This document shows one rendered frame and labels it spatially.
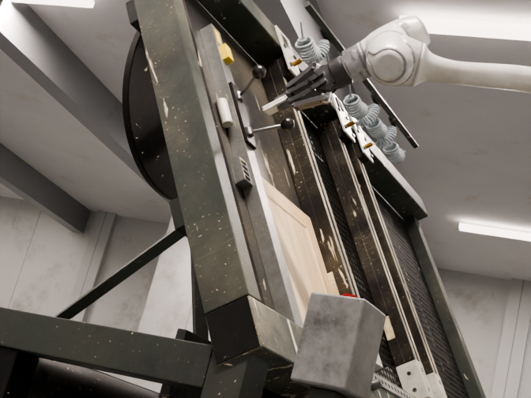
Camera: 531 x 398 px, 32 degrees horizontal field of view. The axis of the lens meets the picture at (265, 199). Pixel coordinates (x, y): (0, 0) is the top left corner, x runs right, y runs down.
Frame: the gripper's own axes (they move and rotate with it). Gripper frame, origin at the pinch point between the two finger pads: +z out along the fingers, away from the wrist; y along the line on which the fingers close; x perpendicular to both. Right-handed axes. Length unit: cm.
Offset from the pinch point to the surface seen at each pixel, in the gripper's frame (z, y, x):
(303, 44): -1, -49, 43
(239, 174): 14.0, 14.9, -2.0
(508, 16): -68, -223, 324
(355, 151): 9, -46, 109
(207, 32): 13.7, -35.4, 2.1
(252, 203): 14.1, 21.9, 2.0
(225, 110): 13.4, -5.3, -1.1
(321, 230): 11.8, 13.6, 44.6
